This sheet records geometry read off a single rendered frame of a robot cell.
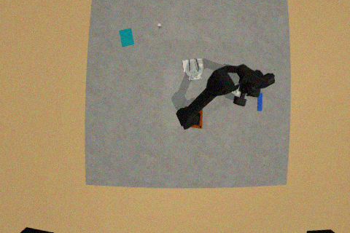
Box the blue flat rectangular plate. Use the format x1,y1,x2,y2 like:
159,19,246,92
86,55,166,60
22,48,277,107
257,93,263,111

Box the teal rectangular plate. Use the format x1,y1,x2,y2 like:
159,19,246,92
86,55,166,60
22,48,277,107
119,28,133,47

